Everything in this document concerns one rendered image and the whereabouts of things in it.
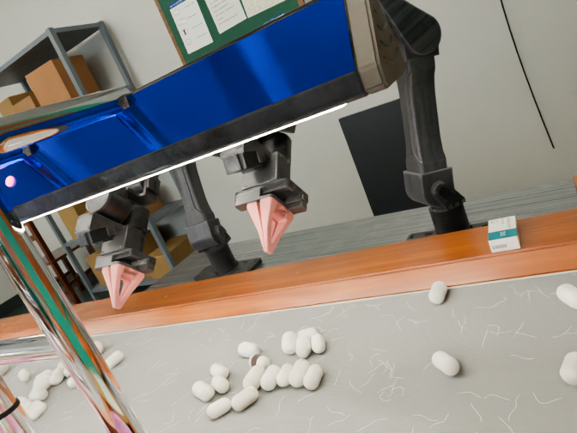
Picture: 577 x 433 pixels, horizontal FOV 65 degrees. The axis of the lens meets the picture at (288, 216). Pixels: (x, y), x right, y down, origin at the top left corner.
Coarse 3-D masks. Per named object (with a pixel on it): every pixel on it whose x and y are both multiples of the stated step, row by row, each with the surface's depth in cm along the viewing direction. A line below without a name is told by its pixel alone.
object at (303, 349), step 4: (300, 336) 61; (304, 336) 60; (296, 340) 61; (300, 340) 60; (304, 340) 59; (308, 340) 60; (296, 344) 60; (300, 344) 59; (304, 344) 59; (308, 344) 59; (296, 348) 59; (300, 348) 58; (304, 348) 58; (308, 348) 59; (296, 352) 59; (300, 352) 58; (304, 352) 58; (308, 352) 58; (300, 356) 58; (304, 356) 58
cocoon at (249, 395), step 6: (246, 390) 54; (252, 390) 54; (234, 396) 54; (240, 396) 54; (246, 396) 54; (252, 396) 54; (234, 402) 54; (240, 402) 54; (246, 402) 54; (252, 402) 54; (234, 408) 54; (240, 408) 54
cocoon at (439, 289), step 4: (436, 284) 59; (440, 284) 59; (444, 284) 59; (432, 288) 59; (436, 288) 58; (440, 288) 58; (444, 288) 59; (432, 292) 58; (436, 292) 58; (440, 292) 58; (444, 292) 58; (428, 296) 59; (432, 296) 58; (436, 296) 58; (440, 296) 58; (444, 296) 58; (432, 300) 58; (436, 300) 58; (440, 300) 58
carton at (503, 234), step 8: (512, 216) 63; (496, 224) 62; (504, 224) 61; (512, 224) 61; (496, 232) 60; (504, 232) 60; (512, 232) 59; (488, 240) 60; (496, 240) 59; (504, 240) 59; (512, 240) 58; (496, 248) 59; (504, 248) 59; (512, 248) 59
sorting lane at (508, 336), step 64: (256, 320) 74; (320, 320) 66; (384, 320) 60; (448, 320) 55; (512, 320) 50; (576, 320) 47; (64, 384) 80; (128, 384) 71; (192, 384) 64; (320, 384) 53; (384, 384) 49; (448, 384) 45; (512, 384) 42
